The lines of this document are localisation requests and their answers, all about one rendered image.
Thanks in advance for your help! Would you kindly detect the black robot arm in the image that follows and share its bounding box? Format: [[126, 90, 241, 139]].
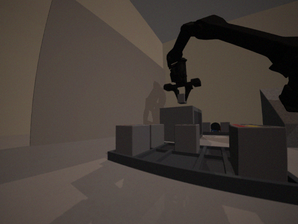
[[167, 14, 298, 112]]

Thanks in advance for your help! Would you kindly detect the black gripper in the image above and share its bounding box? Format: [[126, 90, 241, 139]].
[[163, 74, 201, 101]]

